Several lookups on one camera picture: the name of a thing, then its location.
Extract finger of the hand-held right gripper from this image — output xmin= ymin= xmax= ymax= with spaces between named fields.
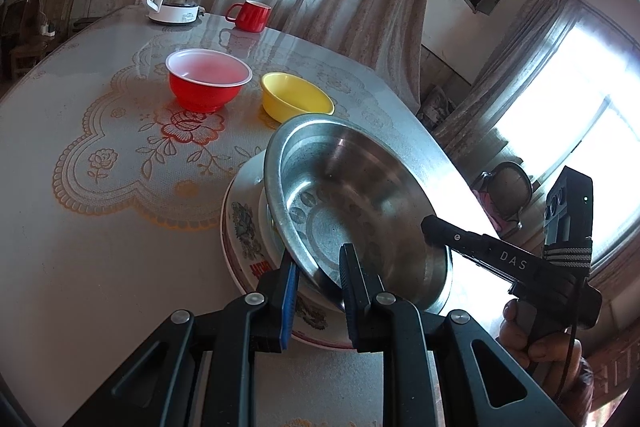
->
xmin=421 ymin=214 xmax=496 ymax=269

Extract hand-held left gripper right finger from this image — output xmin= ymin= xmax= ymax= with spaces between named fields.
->
xmin=340 ymin=244 xmax=571 ymax=427

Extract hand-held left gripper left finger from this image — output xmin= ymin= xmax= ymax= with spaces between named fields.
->
xmin=75 ymin=252 xmax=301 ymax=427

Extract pink rimmed floral plate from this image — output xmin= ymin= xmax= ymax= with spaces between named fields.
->
xmin=257 ymin=189 xmax=293 ymax=260

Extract white dragon print plate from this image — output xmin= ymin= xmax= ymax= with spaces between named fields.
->
xmin=220 ymin=152 xmax=453 ymax=350

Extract metal bowl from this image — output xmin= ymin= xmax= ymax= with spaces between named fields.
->
xmin=263 ymin=113 xmax=453 ymax=314

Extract person's right forearm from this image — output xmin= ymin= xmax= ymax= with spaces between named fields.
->
xmin=547 ymin=352 xmax=598 ymax=427

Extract person's right hand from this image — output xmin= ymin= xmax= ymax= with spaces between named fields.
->
xmin=497 ymin=299 xmax=583 ymax=374

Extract pink cloth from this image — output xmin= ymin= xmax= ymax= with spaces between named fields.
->
xmin=475 ymin=189 xmax=502 ymax=229

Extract round back chair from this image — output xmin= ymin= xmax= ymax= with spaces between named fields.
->
xmin=472 ymin=161 xmax=535 ymax=234

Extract bright window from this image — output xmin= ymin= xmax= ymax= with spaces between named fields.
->
xmin=495 ymin=27 xmax=640 ymax=258

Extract yellow plastic bowl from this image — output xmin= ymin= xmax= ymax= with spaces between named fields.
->
xmin=260 ymin=72 xmax=335 ymax=120

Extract grey window curtain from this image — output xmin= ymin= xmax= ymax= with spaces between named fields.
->
xmin=440 ymin=0 xmax=586 ymax=158

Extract lace floral tablecloth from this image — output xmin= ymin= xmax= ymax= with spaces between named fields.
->
xmin=0 ymin=4 xmax=501 ymax=427

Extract red plastic bowl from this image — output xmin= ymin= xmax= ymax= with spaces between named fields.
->
xmin=165 ymin=48 xmax=253 ymax=114

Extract red mug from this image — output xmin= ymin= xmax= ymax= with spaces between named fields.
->
xmin=225 ymin=0 xmax=272 ymax=32

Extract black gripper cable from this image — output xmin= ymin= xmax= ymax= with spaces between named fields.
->
xmin=554 ymin=277 xmax=592 ymax=408

